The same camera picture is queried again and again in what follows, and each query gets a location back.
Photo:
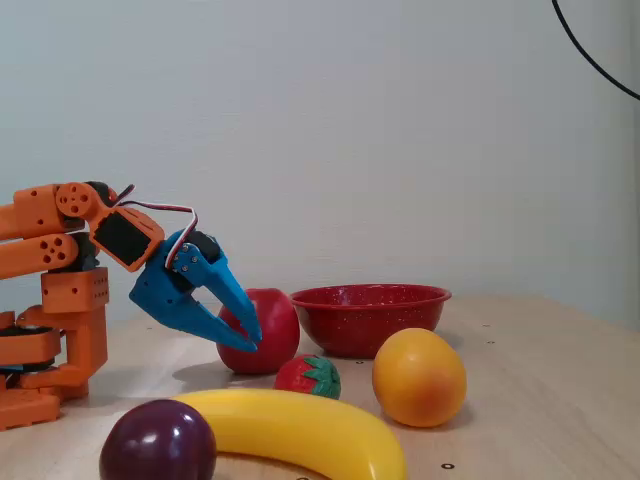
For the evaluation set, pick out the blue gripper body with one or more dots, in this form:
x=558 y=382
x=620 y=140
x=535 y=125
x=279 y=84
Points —
x=162 y=290

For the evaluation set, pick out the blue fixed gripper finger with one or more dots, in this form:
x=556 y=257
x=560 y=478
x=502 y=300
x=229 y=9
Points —
x=220 y=332

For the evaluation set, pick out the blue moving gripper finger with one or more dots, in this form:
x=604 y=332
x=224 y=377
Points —
x=227 y=285

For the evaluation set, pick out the orange yellow toy peach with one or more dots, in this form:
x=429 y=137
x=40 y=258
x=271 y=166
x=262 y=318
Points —
x=420 y=380

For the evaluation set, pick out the orange robot base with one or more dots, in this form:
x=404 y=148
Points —
x=82 y=325

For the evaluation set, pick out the red speckled enamel bowl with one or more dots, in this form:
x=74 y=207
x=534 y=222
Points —
x=370 y=325

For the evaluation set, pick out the red toy apple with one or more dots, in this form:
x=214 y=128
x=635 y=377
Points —
x=280 y=330

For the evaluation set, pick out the red toy strawberry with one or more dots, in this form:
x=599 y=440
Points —
x=297 y=375

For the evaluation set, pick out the yellow toy banana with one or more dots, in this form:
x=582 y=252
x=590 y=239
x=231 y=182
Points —
x=300 y=430

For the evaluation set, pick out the purple toy plum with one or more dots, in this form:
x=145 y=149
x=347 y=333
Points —
x=155 y=445

